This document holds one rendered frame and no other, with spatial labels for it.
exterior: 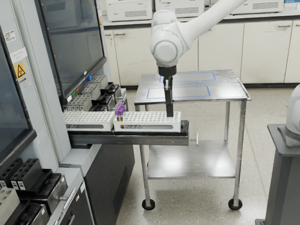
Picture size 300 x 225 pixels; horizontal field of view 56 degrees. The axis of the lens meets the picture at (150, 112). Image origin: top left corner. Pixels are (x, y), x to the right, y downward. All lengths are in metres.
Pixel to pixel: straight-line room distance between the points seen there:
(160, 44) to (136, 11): 2.61
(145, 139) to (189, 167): 0.70
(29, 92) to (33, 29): 0.23
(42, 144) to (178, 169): 1.00
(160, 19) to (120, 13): 2.49
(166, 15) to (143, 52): 2.52
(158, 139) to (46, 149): 0.46
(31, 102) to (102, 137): 0.38
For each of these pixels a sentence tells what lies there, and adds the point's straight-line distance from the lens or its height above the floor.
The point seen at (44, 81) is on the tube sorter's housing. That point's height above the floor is 1.10.
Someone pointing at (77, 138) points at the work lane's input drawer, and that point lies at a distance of 1.35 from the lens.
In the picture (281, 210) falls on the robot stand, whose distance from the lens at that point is 1.65.
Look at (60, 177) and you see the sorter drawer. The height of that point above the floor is 0.81.
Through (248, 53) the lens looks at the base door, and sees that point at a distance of 3.58.
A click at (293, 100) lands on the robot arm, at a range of 1.36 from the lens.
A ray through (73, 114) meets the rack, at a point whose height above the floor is 0.86.
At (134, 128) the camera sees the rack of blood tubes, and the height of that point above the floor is 0.81.
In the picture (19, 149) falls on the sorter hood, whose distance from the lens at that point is 0.99.
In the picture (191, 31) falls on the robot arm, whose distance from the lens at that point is 0.95.
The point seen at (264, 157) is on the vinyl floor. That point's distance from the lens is 2.51.
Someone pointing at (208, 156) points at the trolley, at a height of 0.28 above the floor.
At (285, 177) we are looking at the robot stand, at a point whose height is 0.53.
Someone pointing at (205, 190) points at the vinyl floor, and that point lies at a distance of 2.14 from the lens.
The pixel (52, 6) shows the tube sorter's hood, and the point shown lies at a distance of 1.26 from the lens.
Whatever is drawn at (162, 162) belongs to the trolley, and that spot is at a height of 0.28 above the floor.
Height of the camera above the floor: 1.46
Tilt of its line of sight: 27 degrees down
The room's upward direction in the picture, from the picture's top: 5 degrees counter-clockwise
